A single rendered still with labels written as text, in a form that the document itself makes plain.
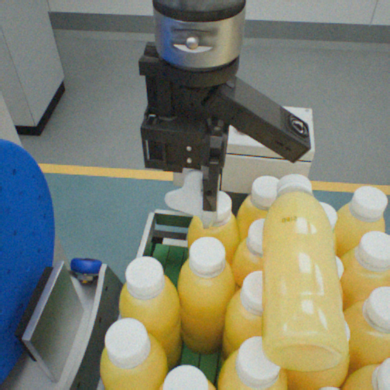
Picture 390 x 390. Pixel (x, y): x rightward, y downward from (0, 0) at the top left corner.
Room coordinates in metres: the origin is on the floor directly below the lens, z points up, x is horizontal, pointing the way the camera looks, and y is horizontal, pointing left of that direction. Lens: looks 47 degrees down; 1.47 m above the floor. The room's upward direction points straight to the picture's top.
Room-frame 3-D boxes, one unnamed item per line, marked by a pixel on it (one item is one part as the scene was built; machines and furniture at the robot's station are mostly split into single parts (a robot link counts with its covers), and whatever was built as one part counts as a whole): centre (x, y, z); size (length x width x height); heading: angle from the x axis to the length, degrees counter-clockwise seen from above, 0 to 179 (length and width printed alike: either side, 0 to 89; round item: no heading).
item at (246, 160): (0.49, -0.07, 1.05); 0.20 x 0.10 x 0.10; 82
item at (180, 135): (0.34, 0.01, 1.23); 0.09 x 0.08 x 0.12; 82
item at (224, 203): (0.34, -0.02, 1.09); 0.04 x 0.04 x 0.02
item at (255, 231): (0.29, -0.08, 1.09); 0.04 x 0.04 x 0.02
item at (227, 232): (0.34, -0.02, 0.99); 0.07 x 0.07 x 0.19
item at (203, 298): (0.27, -0.01, 0.99); 0.07 x 0.07 x 0.19
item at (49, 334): (0.24, 0.18, 0.99); 0.10 x 0.02 x 0.12; 172
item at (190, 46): (0.34, 0.00, 1.31); 0.08 x 0.08 x 0.05
